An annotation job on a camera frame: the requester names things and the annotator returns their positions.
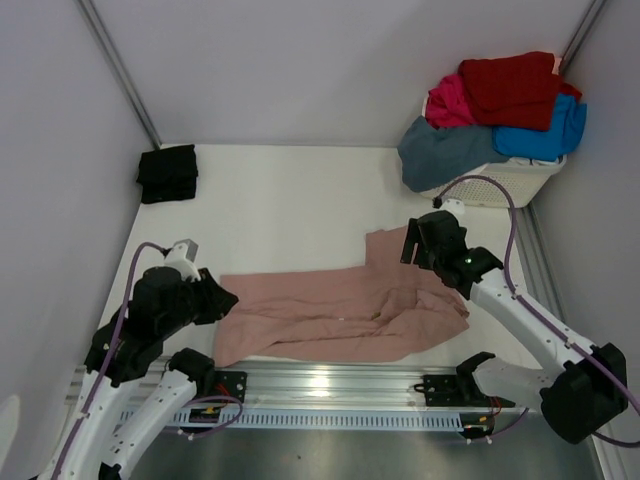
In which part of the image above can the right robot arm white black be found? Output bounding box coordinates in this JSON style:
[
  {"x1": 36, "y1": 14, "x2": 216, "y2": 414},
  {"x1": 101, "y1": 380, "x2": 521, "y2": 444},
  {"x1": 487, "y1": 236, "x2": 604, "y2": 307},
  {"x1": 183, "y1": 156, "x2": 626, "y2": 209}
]
[{"x1": 400, "y1": 211, "x2": 630, "y2": 444}]

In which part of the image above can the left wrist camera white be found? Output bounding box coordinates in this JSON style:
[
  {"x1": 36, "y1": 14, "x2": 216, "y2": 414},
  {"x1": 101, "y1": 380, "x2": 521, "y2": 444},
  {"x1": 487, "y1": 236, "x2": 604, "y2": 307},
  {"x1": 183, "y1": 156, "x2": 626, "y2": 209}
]
[{"x1": 164, "y1": 239, "x2": 201, "y2": 282}]

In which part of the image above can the bright blue t shirt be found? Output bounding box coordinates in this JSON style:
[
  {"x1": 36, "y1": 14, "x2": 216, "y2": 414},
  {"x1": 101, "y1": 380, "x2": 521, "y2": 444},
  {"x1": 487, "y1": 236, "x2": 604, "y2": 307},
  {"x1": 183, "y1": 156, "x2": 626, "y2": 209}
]
[{"x1": 490, "y1": 92, "x2": 588, "y2": 162}]

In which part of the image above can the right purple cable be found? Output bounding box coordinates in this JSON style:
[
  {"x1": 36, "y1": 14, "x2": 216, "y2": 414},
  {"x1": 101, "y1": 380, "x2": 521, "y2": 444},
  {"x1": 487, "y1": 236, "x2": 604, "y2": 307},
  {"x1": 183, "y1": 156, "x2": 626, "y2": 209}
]
[{"x1": 432, "y1": 174, "x2": 640, "y2": 448}]

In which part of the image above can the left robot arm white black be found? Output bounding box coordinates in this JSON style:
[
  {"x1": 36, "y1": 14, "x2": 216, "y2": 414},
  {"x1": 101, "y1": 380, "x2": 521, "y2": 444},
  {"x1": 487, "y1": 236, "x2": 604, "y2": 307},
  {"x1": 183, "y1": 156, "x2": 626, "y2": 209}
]
[{"x1": 40, "y1": 266, "x2": 242, "y2": 479}]

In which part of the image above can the pink t shirt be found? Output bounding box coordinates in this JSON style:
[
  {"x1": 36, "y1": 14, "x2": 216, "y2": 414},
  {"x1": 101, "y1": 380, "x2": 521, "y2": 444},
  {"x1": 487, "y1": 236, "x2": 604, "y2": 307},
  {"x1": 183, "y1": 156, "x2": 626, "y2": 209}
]
[{"x1": 213, "y1": 227, "x2": 469, "y2": 367}]

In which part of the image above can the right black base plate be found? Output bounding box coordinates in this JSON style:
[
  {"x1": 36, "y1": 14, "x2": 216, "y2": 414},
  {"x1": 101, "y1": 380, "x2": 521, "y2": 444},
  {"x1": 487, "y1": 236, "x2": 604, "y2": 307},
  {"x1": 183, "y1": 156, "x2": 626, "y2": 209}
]
[{"x1": 412, "y1": 374, "x2": 494, "y2": 408}]

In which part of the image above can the purple cable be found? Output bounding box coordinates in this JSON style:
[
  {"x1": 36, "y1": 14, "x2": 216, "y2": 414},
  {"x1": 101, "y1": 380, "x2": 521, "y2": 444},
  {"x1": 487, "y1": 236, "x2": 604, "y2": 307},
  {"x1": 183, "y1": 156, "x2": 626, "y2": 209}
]
[
  {"x1": 49, "y1": 241, "x2": 244, "y2": 476},
  {"x1": 432, "y1": 174, "x2": 640, "y2": 448}
]

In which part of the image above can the magenta t shirt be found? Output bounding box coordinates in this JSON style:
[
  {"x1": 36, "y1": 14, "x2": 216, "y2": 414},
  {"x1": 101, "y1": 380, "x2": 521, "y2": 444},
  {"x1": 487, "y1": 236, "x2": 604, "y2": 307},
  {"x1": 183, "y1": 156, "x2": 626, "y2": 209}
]
[{"x1": 424, "y1": 74, "x2": 479, "y2": 129}]

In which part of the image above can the white slotted cable duct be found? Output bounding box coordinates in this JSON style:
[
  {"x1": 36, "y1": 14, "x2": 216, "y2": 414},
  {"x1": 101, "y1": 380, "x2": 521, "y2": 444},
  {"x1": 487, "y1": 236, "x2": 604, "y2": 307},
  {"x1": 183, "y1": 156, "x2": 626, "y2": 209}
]
[{"x1": 119, "y1": 407, "x2": 463, "y2": 430}]

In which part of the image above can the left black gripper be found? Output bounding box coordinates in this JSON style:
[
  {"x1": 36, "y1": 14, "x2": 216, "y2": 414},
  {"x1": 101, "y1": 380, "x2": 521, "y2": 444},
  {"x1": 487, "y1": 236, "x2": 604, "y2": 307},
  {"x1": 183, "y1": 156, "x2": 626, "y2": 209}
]
[{"x1": 159, "y1": 266, "x2": 239, "y2": 336}]

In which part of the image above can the dark red t shirt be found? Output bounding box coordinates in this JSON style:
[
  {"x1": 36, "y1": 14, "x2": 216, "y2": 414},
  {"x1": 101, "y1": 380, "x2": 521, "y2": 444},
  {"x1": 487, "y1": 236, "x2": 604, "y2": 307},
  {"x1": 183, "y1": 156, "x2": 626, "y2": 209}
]
[{"x1": 458, "y1": 51, "x2": 582, "y2": 131}]

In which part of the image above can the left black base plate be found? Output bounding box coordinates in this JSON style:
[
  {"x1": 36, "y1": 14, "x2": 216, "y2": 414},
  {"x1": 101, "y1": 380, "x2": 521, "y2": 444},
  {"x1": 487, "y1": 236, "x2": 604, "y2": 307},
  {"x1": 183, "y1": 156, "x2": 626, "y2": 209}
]
[{"x1": 204, "y1": 370, "x2": 248, "y2": 402}]

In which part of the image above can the grey blue t shirt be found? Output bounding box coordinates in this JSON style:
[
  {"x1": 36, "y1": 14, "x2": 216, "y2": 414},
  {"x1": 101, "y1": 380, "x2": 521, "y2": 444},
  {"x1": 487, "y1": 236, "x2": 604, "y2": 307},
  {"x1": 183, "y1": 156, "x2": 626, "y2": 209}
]
[{"x1": 397, "y1": 116, "x2": 510, "y2": 193}]

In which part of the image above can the folded black t shirt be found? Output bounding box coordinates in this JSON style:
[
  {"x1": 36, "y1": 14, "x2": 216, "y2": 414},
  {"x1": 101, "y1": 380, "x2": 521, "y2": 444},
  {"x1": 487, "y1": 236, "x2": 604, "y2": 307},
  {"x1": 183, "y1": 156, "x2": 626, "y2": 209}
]
[{"x1": 136, "y1": 144, "x2": 199, "y2": 205}]

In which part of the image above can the white t shirt in basket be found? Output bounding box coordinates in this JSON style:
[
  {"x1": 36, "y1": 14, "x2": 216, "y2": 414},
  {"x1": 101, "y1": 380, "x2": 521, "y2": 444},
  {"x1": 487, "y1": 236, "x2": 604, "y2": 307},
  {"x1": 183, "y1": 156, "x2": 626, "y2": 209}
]
[{"x1": 509, "y1": 155, "x2": 566, "y2": 168}]

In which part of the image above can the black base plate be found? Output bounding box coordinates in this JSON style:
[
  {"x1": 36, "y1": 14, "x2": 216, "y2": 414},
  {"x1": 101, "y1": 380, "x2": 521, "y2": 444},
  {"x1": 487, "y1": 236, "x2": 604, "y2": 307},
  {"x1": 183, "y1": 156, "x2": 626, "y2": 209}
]
[
  {"x1": 412, "y1": 374, "x2": 494, "y2": 408},
  {"x1": 204, "y1": 370, "x2": 248, "y2": 402}
]

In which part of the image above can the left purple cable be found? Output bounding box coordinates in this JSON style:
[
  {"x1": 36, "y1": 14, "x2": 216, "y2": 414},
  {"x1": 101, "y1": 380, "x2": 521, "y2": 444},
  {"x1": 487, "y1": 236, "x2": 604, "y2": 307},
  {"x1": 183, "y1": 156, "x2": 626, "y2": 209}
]
[{"x1": 49, "y1": 241, "x2": 244, "y2": 476}]

